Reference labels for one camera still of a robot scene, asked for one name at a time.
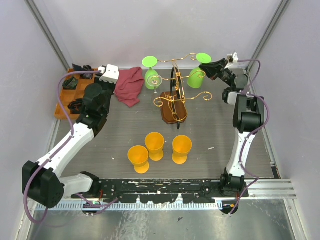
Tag dark folded cloth item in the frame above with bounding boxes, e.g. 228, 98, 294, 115
72, 63, 93, 80

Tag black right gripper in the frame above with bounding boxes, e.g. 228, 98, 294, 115
198, 58, 235, 87

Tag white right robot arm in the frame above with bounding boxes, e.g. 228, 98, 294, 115
199, 58, 265, 197

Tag maroon cloth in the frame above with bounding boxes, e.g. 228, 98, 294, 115
114, 67, 145, 108

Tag orange plastic wine glass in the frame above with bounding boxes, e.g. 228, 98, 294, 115
127, 145, 150, 174

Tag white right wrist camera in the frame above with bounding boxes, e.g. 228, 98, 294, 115
225, 52, 239, 69

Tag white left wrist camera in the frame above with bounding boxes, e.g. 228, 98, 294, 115
97, 64, 120, 84

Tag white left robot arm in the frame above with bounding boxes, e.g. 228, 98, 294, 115
22, 82, 116, 209

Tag gold wire wine glass rack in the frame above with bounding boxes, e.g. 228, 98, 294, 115
153, 53, 212, 129

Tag dark cloth bundle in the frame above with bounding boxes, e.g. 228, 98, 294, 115
62, 76, 79, 90

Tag green plastic wine glass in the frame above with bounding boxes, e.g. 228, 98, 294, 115
187, 53, 212, 89
142, 55, 158, 91

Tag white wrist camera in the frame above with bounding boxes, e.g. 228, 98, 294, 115
97, 64, 120, 84
225, 52, 239, 69

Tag black red cloth bundle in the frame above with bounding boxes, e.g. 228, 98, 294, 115
67, 98, 83, 114

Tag wooden compartment tray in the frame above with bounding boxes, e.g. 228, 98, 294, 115
54, 68, 111, 121

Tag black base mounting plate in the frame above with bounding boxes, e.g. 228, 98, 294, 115
81, 178, 243, 204

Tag clear wine glass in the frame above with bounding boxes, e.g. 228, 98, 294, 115
147, 74, 163, 94

